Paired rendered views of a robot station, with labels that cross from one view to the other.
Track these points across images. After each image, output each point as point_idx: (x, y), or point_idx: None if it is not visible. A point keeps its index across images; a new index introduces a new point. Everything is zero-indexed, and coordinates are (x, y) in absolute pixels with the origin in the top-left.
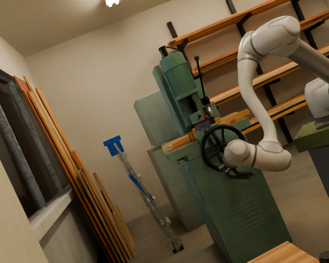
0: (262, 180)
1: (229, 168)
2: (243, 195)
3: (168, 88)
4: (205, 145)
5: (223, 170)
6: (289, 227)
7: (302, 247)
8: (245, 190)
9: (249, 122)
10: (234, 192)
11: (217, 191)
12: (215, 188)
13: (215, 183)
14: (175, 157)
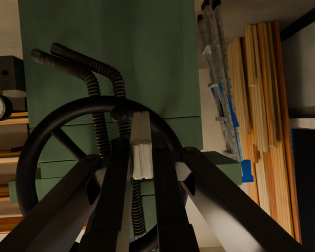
0: (28, 31)
1: (131, 144)
2: (95, 12)
3: None
4: (152, 190)
5: (197, 156)
6: None
7: None
8: (83, 23)
9: (9, 190)
10: (115, 30)
11: (156, 50)
12: (158, 61)
13: (154, 72)
14: (225, 171)
